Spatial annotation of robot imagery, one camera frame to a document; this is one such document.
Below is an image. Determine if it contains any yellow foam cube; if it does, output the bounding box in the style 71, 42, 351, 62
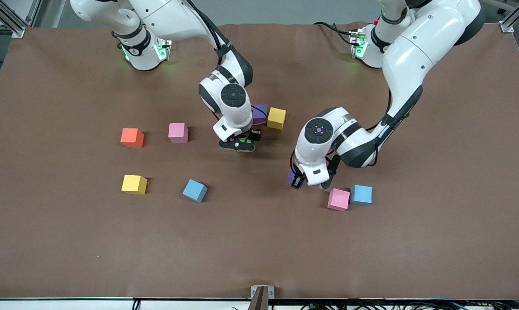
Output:
121, 174, 148, 195
267, 107, 286, 130

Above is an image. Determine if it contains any pink foam cube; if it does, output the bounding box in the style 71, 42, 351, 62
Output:
327, 188, 351, 212
168, 123, 189, 144

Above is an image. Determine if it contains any light blue foam cube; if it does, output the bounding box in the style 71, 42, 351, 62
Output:
182, 179, 208, 203
350, 185, 373, 206

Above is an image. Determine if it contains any brown table cover mat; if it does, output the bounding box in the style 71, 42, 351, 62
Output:
0, 22, 519, 301

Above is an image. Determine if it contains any orange foam cube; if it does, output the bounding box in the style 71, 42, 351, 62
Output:
120, 128, 145, 149

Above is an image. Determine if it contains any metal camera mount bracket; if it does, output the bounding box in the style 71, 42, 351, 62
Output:
250, 285, 275, 310

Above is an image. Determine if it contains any black cable on table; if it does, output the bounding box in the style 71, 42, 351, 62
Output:
313, 21, 355, 44

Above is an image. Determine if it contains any aluminium frame profile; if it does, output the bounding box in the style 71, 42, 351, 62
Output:
0, 0, 26, 38
499, 0, 519, 34

